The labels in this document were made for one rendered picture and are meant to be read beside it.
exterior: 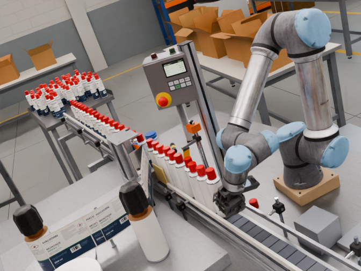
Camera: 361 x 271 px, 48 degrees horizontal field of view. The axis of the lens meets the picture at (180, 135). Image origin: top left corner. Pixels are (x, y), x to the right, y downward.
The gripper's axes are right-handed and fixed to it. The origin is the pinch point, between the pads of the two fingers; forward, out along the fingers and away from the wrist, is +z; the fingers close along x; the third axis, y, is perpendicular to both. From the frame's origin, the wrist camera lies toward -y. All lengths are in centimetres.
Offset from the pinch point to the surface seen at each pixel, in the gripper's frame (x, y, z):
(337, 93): -68, -183, 103
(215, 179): -10.7, -0.2, -6.9
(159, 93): -45, -1, -22
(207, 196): -11.3, 2.8, 2.6
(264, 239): 15.1, 0.0, -2.5
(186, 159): -26.6, 0.9, -2.1
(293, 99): -131, -221, 184
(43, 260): -30, 63, 12
